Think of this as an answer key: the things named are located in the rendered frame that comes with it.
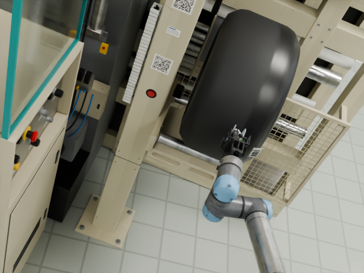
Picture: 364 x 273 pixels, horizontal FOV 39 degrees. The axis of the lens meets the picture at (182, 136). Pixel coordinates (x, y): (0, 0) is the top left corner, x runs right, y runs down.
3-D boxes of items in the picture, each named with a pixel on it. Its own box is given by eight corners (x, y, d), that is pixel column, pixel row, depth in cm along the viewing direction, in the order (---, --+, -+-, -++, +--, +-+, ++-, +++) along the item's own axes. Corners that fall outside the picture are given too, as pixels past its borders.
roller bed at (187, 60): (153, 63, 253) (170, 13, 232) (161, 47, 264) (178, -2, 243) (190, 79, 254) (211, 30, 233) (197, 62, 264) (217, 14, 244)
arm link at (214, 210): (234, 227, 170) (246, 205, 164) (201, 222, 167) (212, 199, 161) (230, 208, 176) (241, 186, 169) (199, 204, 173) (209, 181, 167)
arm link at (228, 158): (236, 183, 169) (213, 174, 168) (238, 174, 172) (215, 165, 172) (245, 167, 164) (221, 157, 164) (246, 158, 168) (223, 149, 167)
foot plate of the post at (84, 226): (74, 231, 282) (75, 228, 281) (92, 194, 301) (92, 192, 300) (120, 248, 283) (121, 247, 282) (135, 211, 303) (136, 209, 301)
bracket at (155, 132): (144, 150, 221) (150, 135, 214) (168, 93, 249) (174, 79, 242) (151, 153, 221) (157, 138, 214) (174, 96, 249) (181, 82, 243)
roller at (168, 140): (158, 129, 220) (157, 132, 224) (155, 138, 219) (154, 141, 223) (235, 160, 222) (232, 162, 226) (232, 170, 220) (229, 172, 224)
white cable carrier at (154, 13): (122, 100, 222) (150, 8, 189) (125, 93, 225) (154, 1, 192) (131, 104, 222) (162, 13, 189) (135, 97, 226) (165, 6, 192)
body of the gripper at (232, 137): (252, 135, 176) (248, 156, 167) (241, 153, 182) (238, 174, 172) (231, 126, 176) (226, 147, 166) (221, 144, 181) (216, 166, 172)
